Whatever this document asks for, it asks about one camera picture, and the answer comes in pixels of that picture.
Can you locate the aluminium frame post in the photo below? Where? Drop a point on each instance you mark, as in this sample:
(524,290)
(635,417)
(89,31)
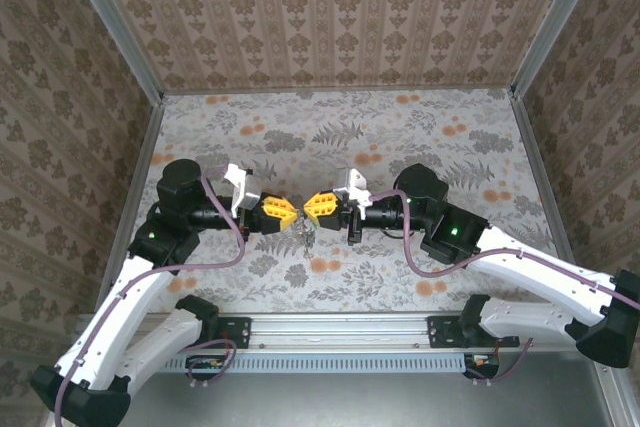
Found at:
(555,22)
(115,22)

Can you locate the floral table cloth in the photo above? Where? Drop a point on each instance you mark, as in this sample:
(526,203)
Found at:
(325,147)

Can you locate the aluminium frame side rail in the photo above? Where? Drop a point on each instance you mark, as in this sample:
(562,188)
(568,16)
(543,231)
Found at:
(140,172)
(546,187)

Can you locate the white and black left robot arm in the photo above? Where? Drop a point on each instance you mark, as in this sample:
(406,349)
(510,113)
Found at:
(135,292)

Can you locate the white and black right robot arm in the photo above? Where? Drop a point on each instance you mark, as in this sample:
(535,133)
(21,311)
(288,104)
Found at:
(540,272)

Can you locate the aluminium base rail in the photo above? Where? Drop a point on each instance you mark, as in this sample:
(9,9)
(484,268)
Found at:
(325,332)

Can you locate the metal keyring with keys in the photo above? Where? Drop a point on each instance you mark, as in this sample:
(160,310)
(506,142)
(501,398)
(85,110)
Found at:
(306,237)

